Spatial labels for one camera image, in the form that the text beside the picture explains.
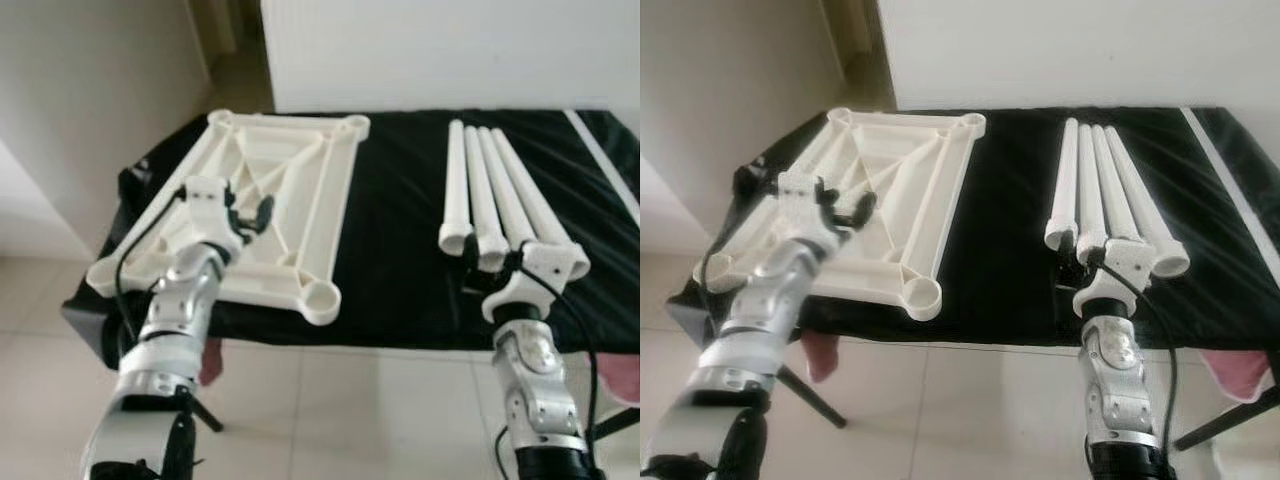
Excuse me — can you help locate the white plastic table top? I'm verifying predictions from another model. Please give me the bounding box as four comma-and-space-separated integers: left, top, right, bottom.
86, 110, 371, 326
692, 107, 987, 323

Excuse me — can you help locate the white plastic table leg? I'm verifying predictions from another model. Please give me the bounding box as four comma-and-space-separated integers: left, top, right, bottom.
478, 127, 541, 251
1076, 124, 1109, 259
1106, 126, 1191, 278
1092, 125, 1141, 246
463, 126, 509, 273
1044, 117, 1081, 253
492, 128, 592, 281
438, 120, 473, 256

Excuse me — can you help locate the black tablecloth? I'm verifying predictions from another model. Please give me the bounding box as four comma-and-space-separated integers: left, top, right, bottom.
62, 108, 641, 351
665, 105, 1280, 351

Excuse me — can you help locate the white fabric strip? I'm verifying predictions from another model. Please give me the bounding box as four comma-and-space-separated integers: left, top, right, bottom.
563, 109, 641, 226
1180, 107, 1280, 256

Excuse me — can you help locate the black metal stand leg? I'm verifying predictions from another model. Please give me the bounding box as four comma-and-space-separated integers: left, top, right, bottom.
778, 365, 846, 429
590, 408, 641, 441
190, 395, 223, 433
1175, 405, 1280, 451

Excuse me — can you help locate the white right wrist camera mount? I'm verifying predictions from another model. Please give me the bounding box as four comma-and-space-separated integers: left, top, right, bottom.
482, 240, 571, 323
1072, 238, 1161, 319

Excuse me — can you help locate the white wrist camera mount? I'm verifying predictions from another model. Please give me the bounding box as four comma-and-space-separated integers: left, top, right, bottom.
1072, 238, 1161, 319
482, 240, 571, 323
178, 176, 241, 246
778, 172, 831, 238

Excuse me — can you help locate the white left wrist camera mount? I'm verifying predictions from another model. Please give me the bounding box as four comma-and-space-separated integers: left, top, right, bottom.
178, 176, 241, 246
778, 172, 831, 238

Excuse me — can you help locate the beige door frame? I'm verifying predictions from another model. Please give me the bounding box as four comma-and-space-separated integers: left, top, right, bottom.
212, 0, 243, 56
825, 0, 881, 61

